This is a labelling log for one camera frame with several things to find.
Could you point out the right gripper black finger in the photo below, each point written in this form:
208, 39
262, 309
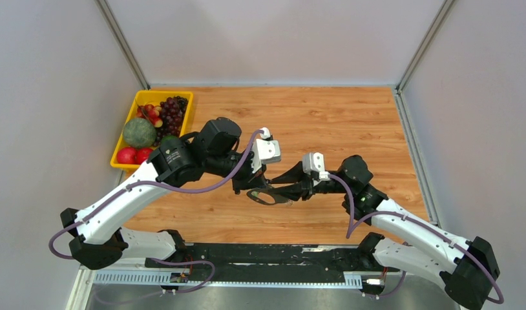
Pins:
294, 175
293, 192

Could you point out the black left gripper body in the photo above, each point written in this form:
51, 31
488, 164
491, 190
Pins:
245, 176

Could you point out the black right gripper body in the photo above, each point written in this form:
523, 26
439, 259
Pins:
320, 187

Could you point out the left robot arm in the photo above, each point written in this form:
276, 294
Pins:
193, 163

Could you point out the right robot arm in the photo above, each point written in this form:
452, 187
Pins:
467, 270

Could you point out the green lime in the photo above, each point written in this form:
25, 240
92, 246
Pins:
168, 138

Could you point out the dark grape bunch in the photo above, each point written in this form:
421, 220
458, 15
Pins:
171, 114

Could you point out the red apple right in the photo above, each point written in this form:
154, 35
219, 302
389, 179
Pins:
142, 155

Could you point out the red apple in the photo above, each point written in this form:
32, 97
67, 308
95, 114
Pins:
142, 155
127, 156

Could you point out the small red fruits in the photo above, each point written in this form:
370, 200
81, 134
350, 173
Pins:
150, 113

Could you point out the green melon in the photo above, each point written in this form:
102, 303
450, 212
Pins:
139, 133

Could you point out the red apple left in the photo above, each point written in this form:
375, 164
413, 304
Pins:
127, 156

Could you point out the yellow plastic bin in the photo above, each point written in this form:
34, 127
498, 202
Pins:
154, 97

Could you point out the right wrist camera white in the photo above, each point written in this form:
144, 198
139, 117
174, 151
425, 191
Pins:
313, 165

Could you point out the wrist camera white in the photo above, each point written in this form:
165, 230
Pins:
313, 165
266, 150

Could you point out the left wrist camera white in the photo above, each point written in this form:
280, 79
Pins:
266, 150

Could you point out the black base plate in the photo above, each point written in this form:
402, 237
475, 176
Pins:
244, 262

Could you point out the aluminium frame rail right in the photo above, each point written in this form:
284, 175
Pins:
403, 108

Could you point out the aluminium frame post left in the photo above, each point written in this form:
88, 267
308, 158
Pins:
121, 40

